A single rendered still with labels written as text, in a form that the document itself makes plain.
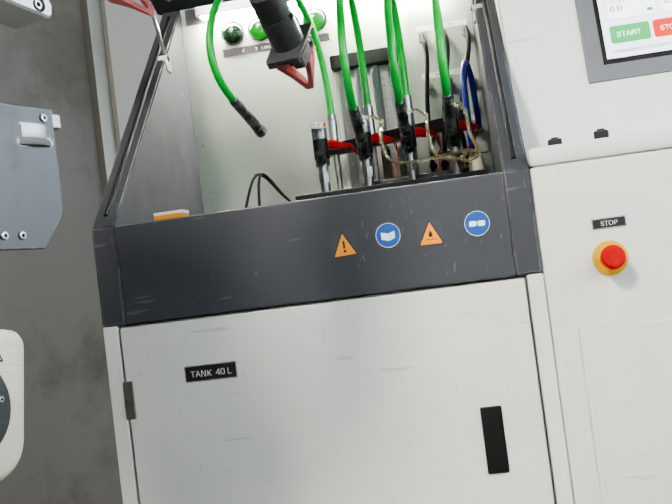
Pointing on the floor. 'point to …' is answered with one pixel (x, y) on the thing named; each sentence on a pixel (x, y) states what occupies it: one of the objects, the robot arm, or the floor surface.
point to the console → (573, 112)
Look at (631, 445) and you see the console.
